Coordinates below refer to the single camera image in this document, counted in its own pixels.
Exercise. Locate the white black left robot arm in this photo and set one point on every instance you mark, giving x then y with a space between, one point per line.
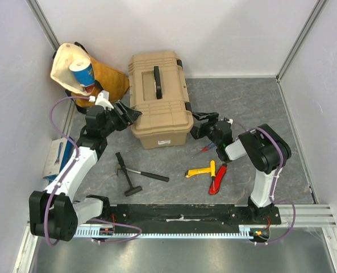
53 214

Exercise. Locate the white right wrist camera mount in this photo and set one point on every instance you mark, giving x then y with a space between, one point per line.
230 121

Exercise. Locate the tan leather tool bag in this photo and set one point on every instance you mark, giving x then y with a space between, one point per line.
106 77

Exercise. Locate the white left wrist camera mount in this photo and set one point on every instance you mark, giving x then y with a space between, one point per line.
102 99

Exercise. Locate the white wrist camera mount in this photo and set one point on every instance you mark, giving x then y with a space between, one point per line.
230 121
102 99

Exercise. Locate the red box cutter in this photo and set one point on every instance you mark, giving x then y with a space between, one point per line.
215 185

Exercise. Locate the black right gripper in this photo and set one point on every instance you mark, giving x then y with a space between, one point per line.
205 126

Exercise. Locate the grey slotted cable duct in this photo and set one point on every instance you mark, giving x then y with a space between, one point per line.
175 230

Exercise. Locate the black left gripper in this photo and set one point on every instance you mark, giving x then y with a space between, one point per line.
130 116

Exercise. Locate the blue red handled screwdriver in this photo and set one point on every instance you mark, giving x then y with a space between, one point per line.
206 148

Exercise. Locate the black rubber mallet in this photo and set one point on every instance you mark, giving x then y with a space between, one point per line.
122 167

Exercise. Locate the tan plastic tool box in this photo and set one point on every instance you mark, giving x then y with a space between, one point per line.
159 91

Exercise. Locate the yellow box cutter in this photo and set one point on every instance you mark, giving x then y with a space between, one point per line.
192 172

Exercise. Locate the blue packaged tool card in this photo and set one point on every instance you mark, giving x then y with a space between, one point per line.
58 156

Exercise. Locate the black handled claw hammer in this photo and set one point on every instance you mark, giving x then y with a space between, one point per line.
149 175

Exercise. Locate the yellow handled screwdriver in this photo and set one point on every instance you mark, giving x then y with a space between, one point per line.
212 173

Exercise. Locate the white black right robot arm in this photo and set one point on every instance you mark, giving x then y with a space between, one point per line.
267 151

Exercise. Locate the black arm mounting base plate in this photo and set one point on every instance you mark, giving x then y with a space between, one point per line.
133 214

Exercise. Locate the blue paper towel roll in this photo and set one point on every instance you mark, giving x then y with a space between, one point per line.
82 71

